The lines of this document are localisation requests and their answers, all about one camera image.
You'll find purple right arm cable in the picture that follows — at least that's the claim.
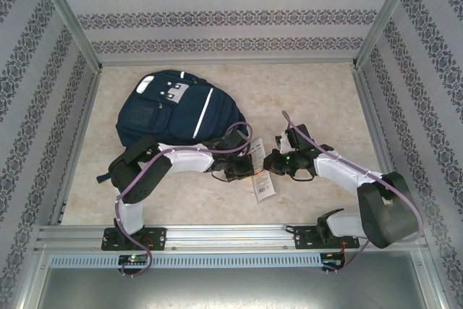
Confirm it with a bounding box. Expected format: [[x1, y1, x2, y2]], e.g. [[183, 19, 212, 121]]
[[281, 110, 425, 277]]

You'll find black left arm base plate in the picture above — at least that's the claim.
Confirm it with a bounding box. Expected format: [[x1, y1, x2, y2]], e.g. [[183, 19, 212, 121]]
[[101, 227, 167, 252]]

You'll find navy blue backpack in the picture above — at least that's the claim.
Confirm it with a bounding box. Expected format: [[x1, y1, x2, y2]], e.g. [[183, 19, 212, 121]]
[[95, 69, 251, 184]]

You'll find long aluminium table edge rail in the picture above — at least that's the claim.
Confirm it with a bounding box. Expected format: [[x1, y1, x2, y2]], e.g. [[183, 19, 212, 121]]
[[48, 68, 104, 227], [352, 66, 412, 223]]

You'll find grey metal sheet tray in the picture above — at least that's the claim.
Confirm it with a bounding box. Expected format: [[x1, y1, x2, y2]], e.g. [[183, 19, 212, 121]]
[[34, 250, 444, 309]]

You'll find small circuit board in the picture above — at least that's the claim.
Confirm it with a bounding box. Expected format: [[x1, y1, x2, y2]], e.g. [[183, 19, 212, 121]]
[[118, 253, 150, 266], [320, 252, 347, 266]]

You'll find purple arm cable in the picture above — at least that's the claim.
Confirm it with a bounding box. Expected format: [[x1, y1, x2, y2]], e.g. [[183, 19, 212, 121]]
[[281, 110, 425, 277], [114, 122, 253, 279]]

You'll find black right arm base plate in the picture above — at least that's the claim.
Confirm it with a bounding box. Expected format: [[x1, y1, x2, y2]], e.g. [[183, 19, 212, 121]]
[[293, 225, 360, 251]]

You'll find white red ruler package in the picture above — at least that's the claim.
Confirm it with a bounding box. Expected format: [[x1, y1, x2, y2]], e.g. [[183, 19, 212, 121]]
[[248, 137, 278, 205]]

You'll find aluminium frame post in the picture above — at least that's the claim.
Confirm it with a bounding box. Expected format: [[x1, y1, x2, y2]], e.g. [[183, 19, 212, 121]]
[[30, 0, 104, 73], [352, 0, 424, 71]]

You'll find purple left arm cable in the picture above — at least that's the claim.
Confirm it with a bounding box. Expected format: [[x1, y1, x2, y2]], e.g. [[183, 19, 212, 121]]
[[114, 122, 253, 279]]

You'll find short aluminium table edge rail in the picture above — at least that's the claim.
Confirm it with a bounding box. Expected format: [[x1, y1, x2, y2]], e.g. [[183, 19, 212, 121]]
[[97, 58, 359, 68]]

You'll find aluminium mounting rail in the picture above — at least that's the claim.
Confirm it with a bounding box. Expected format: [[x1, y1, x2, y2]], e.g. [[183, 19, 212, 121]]
[[34, 224, 426, 252]]

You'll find grey slotted cable duct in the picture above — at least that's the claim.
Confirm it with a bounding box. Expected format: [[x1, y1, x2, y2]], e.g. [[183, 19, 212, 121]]
[[48, 253, 323, 268]]

